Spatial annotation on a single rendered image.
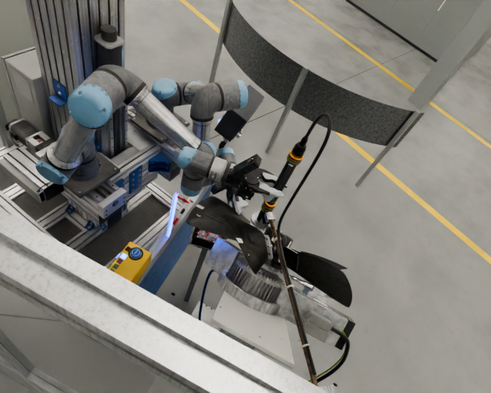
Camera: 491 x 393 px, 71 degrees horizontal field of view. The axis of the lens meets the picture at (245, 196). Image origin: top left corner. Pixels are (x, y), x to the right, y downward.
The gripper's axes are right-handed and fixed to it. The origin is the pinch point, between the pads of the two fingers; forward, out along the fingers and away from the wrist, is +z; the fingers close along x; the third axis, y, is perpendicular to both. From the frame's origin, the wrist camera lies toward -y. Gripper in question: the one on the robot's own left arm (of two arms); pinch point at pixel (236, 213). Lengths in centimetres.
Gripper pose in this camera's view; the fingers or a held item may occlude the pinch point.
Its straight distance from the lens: 143.5
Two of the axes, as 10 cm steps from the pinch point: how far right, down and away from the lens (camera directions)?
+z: 2.2, 8.1, -5.5
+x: -3.6, 5.9, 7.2
